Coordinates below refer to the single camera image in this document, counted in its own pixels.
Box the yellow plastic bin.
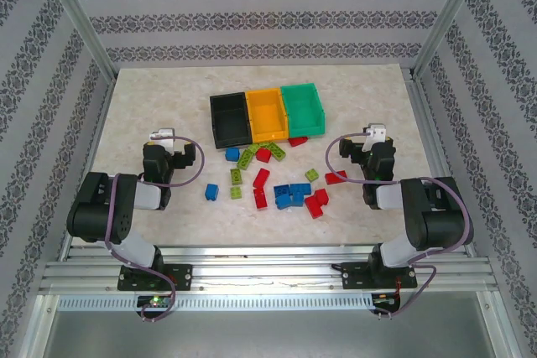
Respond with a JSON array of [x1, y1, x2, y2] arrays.
[[245, 87, 291, 144]]

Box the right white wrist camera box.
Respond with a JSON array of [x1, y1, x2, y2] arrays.
[[363, 122, 388, 150]]

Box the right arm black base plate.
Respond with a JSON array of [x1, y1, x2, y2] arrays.
[[340, 261, 419, 291]]

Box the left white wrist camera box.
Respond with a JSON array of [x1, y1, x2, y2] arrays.
[[147, 127, 177, 153]]

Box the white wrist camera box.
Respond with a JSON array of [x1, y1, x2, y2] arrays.
[[363, 122, 388, 150], [147, 127, 177, 153]]

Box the slotted white cable duct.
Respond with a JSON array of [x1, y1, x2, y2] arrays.
[[56, 293, 374, 312]]

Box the black plastic bin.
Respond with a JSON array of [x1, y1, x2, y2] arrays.
[[209, 91, 255, 150]]

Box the green plastic bin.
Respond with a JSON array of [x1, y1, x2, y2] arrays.
[[279, 82, 327, 140]]

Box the circuit board with green light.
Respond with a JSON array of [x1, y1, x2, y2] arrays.
[[137, 295, 173, 309]]

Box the long lime green lego brick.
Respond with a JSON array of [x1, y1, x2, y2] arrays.
[[268, 143, 289, 162], [237, 149, 257, 170]]

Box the aluminium frame post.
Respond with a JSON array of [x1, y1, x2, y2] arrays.
[[33, 0, 118, 82], [409, 0, 491, 80]]

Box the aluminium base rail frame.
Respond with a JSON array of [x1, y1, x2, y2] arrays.
[[37, 244, 500, 296]]

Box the grey metal shelf panel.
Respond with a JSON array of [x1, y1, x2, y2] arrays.
[[41, 309, 496, 358]]

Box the aluminium side rail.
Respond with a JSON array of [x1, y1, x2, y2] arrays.
[[58, 76, 118, 262], [403, 66, 477, 258]]

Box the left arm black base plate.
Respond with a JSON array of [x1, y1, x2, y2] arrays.
[[117, 264, 193, 292]]

